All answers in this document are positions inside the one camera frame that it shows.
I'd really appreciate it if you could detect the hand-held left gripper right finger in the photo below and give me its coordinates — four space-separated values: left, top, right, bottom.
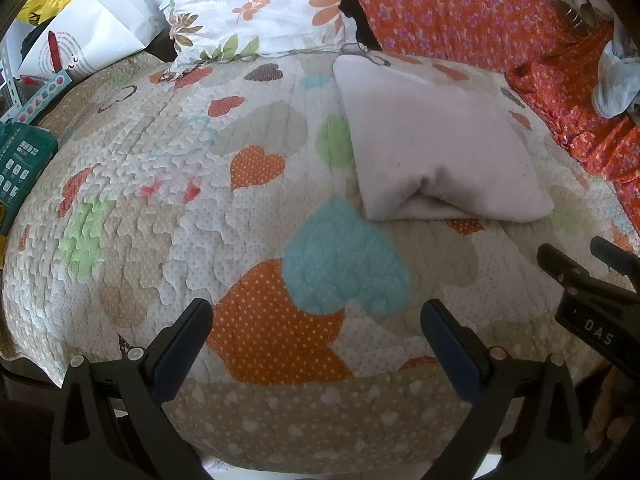
420 298 587 480

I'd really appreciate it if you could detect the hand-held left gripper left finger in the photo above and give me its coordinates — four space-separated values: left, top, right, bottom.
50 298 222 480

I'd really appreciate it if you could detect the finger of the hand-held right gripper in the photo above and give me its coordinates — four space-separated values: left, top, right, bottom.
537 242 627 297
590 234 640 282

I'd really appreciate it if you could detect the pale pink small garment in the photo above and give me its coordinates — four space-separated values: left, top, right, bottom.
332 53 555 224

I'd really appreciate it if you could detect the heart pattern quilted bedspread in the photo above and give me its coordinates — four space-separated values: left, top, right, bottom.
0 52 640 467

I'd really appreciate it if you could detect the light blue cloth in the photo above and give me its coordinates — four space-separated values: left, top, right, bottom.
592 24 640 119

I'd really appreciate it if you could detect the green printed package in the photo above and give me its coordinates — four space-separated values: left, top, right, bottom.
0 120 60 237

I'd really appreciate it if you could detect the orange floral bed sheet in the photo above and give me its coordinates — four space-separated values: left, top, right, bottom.
334 0 640 242

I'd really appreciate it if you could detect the colourful shapes card strip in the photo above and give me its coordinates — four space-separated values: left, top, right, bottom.
16 70 72 124

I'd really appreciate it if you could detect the dark cloth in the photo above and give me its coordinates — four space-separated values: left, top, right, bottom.
339 0 384 54

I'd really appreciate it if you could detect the white paper bag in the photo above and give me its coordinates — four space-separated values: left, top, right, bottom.
17 0 169 82

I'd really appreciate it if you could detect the white floral pillow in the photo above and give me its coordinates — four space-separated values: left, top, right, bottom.
158 0 359 74

